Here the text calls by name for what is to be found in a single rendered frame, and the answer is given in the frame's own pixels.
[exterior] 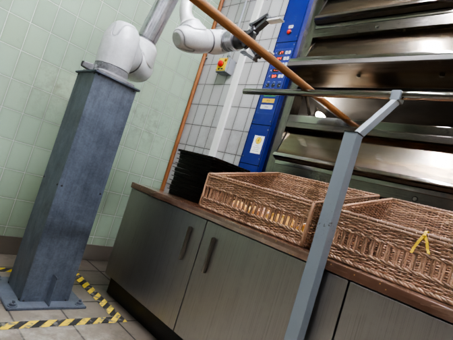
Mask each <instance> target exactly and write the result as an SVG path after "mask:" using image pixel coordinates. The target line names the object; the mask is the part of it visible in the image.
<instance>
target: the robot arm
mask: <svg viewBox="0 0 453 340"><path fill-rule="evenodd" d="M177 2H178V0H155V2H154V4H153V6H152V8H151V10H150V11H149V13H148V15H147V17H146V19H145V21H144V23H143V25H142V27H141V29H140V31H139V32H138V31H137V30H136V28H135V26H133V25H131V24H129V23H127V22H124V21H120V20H118V21H116V22H113V23H112V24H111V25H110V26H109V27H108V28H107V29H106V30H105V32H104V34H103V36H102V39H101V42H100V45H99V48H98V51H97V54H96V60H95V62H94V63H89V62H87V61H82V62H81V66H82V67H83V68H85V69H83V70H87V69H97V70H98V71H100V72H103V73H105V74H107V75H109V76H111V77H113V78H115V79H117V80H120V81H122V82H124V83H126V84H128V85H130V86H133V87H134V85H133V84H132V83H130V82H128V81H127V80H129V81H132V82H145V81H146V80H147V79H148V78H149V77H150V76H151V75H152V72H153V67H154V62H155V59H156V55H157V51H156V47H155V45H156V43H157V41H158V39H159V37H160V35H161V34H162V31H163V30H164V27H165V26H166V24H167V22H168V20H169V18H170V16H171V14H172V12H173V10H174V8H175V6H176V4H177ZM192 7H193V3H192V2H191V1H189V0H181V3H180V7H179V17H180V22H181V23H180V25H179V27H177V28H176V29H175V30H174V32H173V43H174V45H175V46H176V47H177V48H178V49H179V50H181V51H183V52H186V53H194V54H203V53H209V54H211V55H222V54H226V53H228V52H235V51H240V50H241V49H243V50H242V51H240V54H242V55H243V56H248V57H249V58H250V59H251V60H253V61H254V62H256V63H257V62H258V59H261V58H262V57H260V56H259V55H258V54H257V53H256V52H254V51H253V50H251V51H252V53H253V54H254V55H255V56H254V57H253V56H251V55H250V54H249V53H248V52H247V51H246V49H248V48H249V47H248V46H247V45H245V44H244V43H243V42H241V41H240V40H239V39H238V38H236V37H235V36H234V35H232V34H231V33H230V32H229V31H228V30H221V29H218V30H212V29H206V27H205V26H204V25H203V24H202V23H201V22H200V20H199V19H196V18H194V16H193V14H192ZM279 23H284V20H283V19H282V18H281V17H279V18H276V17H271V15H269V14H268V13H266V14H264V15H263V16H262V17H260V18H258V19H257V20H256V21H254V22H251V23H249V26H250V27H249V30H244V32H245V33H246V34H248V35H249V36H250V37H252V39H254V40H255V39H256V37H257V35H258V34H259V32H260V31H261V30H263V29H264V28H265V27H266V26H267V25H268V24H279ZM253 31H254V32H256V33H254V32H253Z"/></svg>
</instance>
